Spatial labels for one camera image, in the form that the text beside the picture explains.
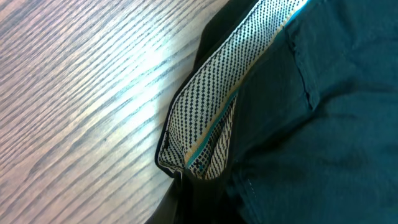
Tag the black shorts with patterned waistband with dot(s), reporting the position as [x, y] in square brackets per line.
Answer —
[289, 116]

